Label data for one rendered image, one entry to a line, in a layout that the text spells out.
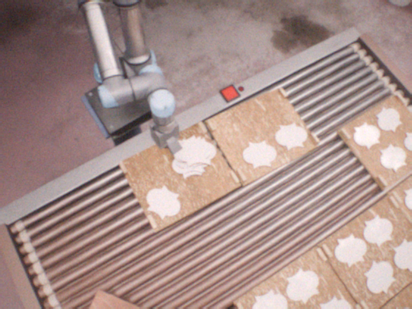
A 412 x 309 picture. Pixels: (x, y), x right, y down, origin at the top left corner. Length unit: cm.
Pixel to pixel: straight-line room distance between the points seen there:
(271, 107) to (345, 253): 73
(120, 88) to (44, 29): 235
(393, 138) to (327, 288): 79
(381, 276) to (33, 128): 245
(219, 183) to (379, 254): 74
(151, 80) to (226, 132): 59
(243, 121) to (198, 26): 170
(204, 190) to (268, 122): 44
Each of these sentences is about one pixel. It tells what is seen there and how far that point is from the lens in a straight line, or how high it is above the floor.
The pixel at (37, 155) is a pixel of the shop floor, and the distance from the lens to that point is 290.
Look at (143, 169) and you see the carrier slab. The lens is 165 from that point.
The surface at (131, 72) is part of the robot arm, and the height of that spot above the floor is 114.
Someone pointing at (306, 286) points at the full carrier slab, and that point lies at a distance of 159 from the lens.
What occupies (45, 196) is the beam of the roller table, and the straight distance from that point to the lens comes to 174.
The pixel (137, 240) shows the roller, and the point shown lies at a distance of 159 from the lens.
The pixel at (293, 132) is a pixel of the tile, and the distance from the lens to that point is 177.
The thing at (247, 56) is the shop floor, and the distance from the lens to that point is 317.
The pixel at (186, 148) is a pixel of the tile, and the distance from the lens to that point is 161.
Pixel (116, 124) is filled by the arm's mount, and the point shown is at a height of 95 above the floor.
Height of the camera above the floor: 247
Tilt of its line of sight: 67 degrees down
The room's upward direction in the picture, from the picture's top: 6 degrees clockwise
